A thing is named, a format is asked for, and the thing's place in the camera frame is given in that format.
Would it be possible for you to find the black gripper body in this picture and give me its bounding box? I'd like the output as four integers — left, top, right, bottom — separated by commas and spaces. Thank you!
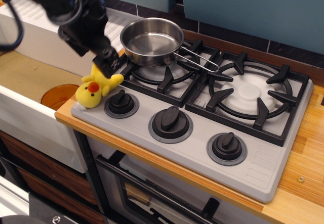
48, 0, 113, 57

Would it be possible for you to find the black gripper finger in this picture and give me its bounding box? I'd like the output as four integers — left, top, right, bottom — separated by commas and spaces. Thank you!
93, 47, 120, 78

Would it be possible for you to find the yellow stuffed duck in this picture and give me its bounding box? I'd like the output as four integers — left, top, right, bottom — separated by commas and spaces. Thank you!
75, 64, 124, 108

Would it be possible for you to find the stainless steel pan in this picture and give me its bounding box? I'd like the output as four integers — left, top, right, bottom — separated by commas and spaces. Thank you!
120, 17, 219, 72

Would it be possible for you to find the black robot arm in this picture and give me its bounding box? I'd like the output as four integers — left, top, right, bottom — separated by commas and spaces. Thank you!
32, 0, 120, 78

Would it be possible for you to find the black left stove knob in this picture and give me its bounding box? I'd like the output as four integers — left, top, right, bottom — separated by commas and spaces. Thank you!
104, 89, 140, 119

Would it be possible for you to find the black stove knob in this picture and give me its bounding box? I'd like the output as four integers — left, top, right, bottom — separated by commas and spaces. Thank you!
104, 89, 140, 119
148, 106, 193, 144
207, 132, 248, 166

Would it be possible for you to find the black middle stove knob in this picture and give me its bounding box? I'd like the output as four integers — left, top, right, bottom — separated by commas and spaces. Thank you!
148, 106, 193, 144

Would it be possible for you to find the grey toy stove top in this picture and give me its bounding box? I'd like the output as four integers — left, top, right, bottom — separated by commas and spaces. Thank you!
71, 39, 314, 202

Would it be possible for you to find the black right stove knob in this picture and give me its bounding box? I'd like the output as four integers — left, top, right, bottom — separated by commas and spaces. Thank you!
207, 132, 248, 166

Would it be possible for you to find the white toy sink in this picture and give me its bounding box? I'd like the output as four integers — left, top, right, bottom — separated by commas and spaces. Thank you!
0, 0, 151, 174

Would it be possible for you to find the black left burner grate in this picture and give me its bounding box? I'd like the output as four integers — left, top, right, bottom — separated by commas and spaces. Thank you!
108, 39, 220, 109

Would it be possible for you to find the black burner grate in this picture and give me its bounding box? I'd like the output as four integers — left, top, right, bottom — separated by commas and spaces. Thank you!
108, 39, 220, 109
185, 52, 313, 147

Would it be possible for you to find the wooden drawer cabinet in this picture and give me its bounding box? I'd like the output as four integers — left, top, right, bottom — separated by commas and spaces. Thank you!
1, 132, 107, 223

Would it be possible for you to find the black right burner grate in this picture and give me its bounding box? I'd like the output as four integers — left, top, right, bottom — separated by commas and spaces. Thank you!
185, 52, 313, 147

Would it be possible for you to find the black braided cable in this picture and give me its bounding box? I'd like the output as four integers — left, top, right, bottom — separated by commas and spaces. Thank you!
0, 0, 25, 52

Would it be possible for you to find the oven door with handle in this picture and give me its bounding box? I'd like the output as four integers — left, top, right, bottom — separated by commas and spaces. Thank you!
95, 151, 266, 223

